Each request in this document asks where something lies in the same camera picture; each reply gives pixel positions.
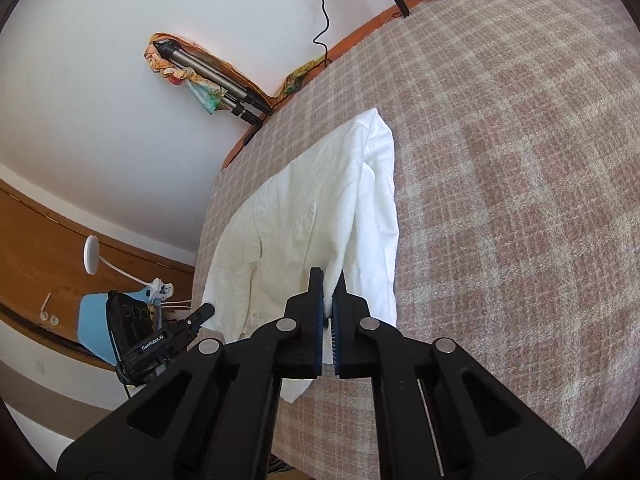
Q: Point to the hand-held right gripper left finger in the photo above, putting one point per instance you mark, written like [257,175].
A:
[314,330]

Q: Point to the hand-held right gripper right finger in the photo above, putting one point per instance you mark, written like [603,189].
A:
[339,345]

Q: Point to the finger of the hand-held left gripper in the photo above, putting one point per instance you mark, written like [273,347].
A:
[200,316]

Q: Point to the white long-sleeved shirt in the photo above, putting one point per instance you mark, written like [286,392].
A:
[300,200]

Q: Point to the light blue chair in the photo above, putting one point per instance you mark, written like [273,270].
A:
[92,320]

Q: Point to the white desk lamp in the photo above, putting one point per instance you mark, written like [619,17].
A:
[91,255]

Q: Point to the wooden furniture panel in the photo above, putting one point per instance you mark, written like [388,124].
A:
[40,240]

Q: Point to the colourful patterned scarf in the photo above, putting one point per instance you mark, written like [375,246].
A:
[205,97]

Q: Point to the folded grey tripod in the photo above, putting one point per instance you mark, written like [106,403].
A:
[200,66]

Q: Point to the orange patterned bed sheet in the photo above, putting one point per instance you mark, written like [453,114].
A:
[360,35]

